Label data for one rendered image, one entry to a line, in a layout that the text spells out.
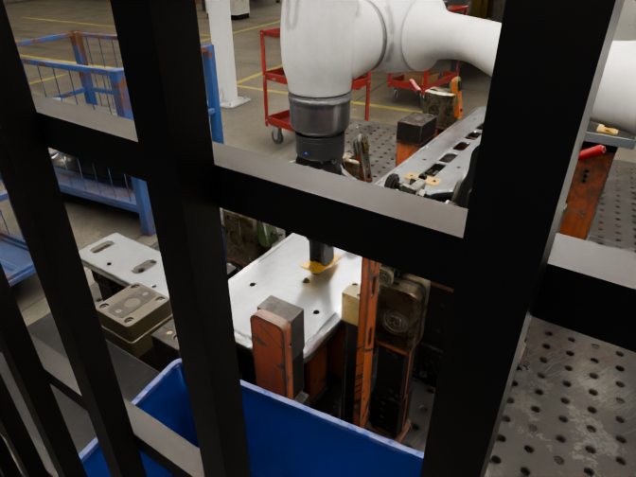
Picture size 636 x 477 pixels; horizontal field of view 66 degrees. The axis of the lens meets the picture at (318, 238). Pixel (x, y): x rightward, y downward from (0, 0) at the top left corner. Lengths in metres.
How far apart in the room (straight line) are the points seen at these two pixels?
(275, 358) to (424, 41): 0.47
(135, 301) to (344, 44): 0.45
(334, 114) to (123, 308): 0.40
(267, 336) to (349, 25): 0.41
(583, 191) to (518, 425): 0.58
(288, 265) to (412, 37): 0.43
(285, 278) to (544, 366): 0.63
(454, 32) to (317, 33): 0.18
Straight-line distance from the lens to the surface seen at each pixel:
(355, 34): 0.69
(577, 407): 1.16
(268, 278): 0.85
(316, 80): 0.68
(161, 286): 0.87
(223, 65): 5.37
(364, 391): 0.80
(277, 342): 0.47
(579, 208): 1.36
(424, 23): 0.74
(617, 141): 1.15
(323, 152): 0.72
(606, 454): 1.11
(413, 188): 0.67
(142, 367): 0.69
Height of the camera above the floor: 1.50
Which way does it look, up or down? 31 degrees down
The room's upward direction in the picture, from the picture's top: straight up
